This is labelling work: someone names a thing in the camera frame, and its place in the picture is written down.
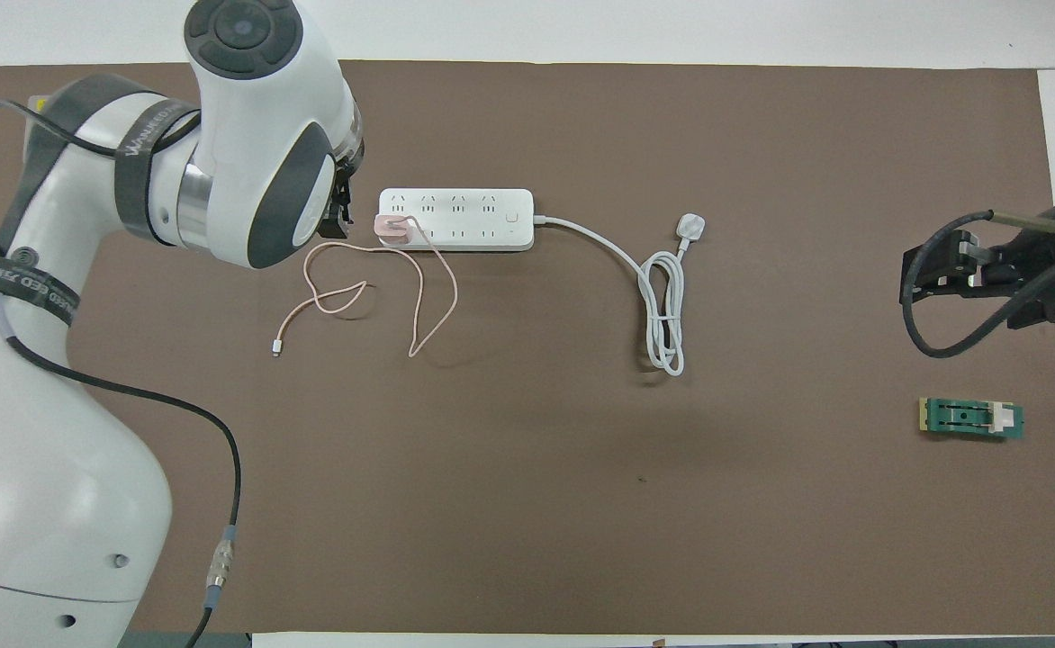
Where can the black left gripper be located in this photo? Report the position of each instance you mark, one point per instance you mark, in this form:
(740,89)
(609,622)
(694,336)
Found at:
(352,166)

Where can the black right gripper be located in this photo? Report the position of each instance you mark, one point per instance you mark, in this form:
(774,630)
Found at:
(1041,279)

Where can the pink charger adapter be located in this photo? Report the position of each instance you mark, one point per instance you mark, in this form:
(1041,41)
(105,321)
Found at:
(393,229)

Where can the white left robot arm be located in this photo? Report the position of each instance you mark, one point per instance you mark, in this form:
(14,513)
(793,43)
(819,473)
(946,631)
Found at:
(41,450)

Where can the white power strip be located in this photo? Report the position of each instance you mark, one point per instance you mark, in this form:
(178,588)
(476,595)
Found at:
(464,219)

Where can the green circuit board module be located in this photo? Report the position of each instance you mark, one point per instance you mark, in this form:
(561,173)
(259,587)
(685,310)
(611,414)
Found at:
(969,418)

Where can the brown table mat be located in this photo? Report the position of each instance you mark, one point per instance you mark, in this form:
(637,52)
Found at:
(527,540)

